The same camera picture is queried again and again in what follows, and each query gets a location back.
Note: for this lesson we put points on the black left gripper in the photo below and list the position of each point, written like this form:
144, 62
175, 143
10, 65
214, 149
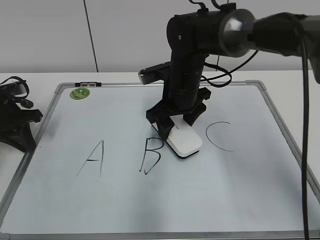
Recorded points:
13, 130

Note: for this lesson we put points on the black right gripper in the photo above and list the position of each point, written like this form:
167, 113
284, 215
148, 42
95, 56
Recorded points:
181, 94

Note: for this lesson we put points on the white whiteboard eraser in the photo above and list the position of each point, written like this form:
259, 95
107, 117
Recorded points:
183, 139

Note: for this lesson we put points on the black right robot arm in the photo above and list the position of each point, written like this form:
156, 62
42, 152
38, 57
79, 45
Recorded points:
229, 32

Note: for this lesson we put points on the green round magnet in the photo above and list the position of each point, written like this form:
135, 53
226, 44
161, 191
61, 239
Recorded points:
79, 93

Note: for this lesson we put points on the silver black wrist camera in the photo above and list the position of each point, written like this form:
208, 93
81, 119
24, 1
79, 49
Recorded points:
154, 73

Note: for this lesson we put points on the white whiteboard with grey frame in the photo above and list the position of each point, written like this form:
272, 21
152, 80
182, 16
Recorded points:
100, 171

